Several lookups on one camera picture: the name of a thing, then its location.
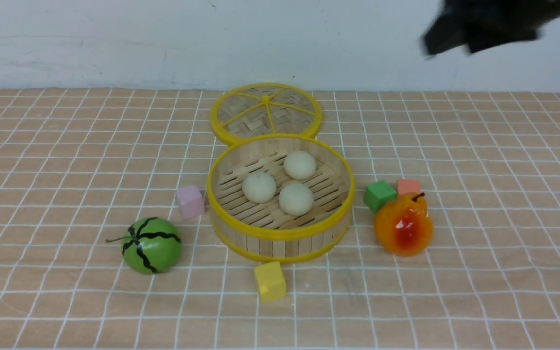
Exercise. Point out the checkered beige tablecloth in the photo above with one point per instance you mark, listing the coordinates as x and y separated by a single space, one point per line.
79 166

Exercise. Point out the salmon foam cube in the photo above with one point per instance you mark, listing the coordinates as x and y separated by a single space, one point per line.
404 186

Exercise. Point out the yellow foam cube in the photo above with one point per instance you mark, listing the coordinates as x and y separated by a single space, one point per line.
270 282

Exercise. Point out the pink foam cube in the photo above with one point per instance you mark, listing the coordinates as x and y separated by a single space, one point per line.
191 202

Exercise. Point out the bamboo steamer lid yellow rim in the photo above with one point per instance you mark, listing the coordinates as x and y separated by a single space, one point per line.
264 108

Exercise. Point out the green foam cube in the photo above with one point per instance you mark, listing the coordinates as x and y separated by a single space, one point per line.
378 194

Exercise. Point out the white bun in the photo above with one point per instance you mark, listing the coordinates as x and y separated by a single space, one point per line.
300 165
296 199

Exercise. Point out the green toy watermelon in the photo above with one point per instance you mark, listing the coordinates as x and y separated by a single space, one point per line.
150 245

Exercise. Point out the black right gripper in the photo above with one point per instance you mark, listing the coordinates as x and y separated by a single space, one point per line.
482 24

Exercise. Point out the orange toy pear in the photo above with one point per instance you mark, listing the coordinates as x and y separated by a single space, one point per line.
403 226

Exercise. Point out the bamboo steamer tray yellow rim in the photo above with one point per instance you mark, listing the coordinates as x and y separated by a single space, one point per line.
264 232

